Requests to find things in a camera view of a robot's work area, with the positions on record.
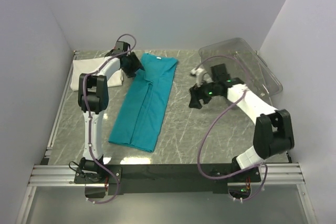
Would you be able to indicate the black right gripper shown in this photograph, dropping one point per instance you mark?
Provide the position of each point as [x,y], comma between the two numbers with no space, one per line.
[194,101]

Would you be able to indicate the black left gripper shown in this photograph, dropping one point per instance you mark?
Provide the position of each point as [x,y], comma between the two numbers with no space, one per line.
[137,65]

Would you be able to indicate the teal t-shirt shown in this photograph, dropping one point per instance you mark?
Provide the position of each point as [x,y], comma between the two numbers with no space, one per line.
[140,118]

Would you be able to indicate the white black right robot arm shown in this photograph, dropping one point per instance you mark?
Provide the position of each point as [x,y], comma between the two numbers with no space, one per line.
[273,132]

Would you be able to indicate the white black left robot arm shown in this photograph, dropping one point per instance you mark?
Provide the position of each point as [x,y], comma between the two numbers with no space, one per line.
[93,99]

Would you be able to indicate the clear plastic bin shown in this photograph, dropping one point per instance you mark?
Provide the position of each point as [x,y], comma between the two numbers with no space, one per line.
[242,62]

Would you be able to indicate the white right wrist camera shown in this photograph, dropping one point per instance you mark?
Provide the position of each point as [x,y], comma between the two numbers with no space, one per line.
[199,74]

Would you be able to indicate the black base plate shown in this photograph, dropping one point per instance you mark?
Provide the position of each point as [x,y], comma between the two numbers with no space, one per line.
[180,186]

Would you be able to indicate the aluminium front rail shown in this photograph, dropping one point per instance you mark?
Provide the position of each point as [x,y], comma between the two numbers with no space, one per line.
[62,175]

